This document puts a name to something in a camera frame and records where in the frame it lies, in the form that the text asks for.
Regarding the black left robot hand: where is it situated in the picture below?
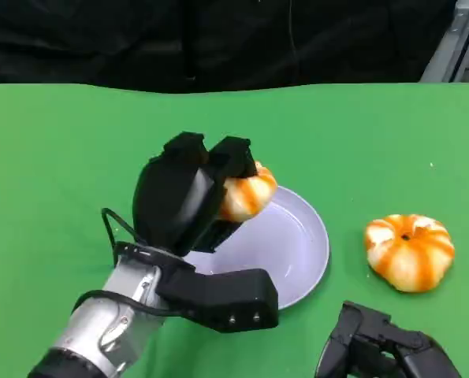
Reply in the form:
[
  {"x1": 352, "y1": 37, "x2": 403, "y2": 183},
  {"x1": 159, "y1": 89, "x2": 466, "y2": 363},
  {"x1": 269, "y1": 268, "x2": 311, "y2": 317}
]
[{"x1": 133, "y1": 132, "x2": 259, "y2": 256}]

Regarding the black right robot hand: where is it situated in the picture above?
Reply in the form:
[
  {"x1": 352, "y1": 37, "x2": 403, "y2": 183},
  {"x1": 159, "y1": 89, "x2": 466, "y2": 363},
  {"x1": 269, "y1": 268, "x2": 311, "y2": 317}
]
[{"x1": 315, "y1": 301, "x2": 463, "y2": 378}]

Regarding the orange white toy bread roll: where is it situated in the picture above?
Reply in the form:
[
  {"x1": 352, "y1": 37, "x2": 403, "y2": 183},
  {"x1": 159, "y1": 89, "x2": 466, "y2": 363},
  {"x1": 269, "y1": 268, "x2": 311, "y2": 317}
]
[
  {"x1": 218, "y1": 160, "x2": 278, "y2": 222},
  {"x1": 364, "y1": 213, "x2": 455, "y2": 293}
]

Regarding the lilac plate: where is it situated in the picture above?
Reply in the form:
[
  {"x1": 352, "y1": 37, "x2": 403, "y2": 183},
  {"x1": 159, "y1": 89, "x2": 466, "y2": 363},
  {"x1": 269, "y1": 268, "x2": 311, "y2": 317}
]
[{"x1": 182, "y1": 185, "x2": 331, "y2": 311}]

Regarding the black backdrop curtain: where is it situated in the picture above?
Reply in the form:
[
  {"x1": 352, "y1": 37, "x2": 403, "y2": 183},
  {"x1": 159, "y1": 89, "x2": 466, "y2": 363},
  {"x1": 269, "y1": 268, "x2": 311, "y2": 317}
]
[{"x1": 0, "y1": 0, "x2": 458, "y2": 95}]

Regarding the green table cloth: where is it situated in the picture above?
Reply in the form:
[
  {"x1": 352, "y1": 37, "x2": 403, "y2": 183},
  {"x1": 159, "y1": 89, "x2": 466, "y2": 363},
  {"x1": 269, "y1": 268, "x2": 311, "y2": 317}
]
[{"x1": 0, "y1": 82, "x2": 469, "y2": 378}]

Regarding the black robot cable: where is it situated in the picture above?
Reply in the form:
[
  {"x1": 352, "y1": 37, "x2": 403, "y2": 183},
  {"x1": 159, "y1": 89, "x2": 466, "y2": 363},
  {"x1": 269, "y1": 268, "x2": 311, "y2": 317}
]
[
  {"x1": 101, "y1": 207, "x2": 148, "y2": 271},
  {"x1": 71, "y1": 290, "x2": 188, "y2": 318}
]

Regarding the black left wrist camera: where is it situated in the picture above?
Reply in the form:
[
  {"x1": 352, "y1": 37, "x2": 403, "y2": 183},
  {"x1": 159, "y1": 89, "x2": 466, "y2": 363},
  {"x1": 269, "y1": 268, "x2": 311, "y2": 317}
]
[{"x1": 154, "y1": 258, "x2": 279, "y2": 335}]

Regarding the grey metal frame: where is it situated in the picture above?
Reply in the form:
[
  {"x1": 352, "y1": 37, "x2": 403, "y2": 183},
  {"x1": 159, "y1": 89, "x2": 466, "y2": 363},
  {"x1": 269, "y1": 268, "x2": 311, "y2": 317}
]
[{"x1": 419, "y1": 0, "x2": 469, "y2": 83}]

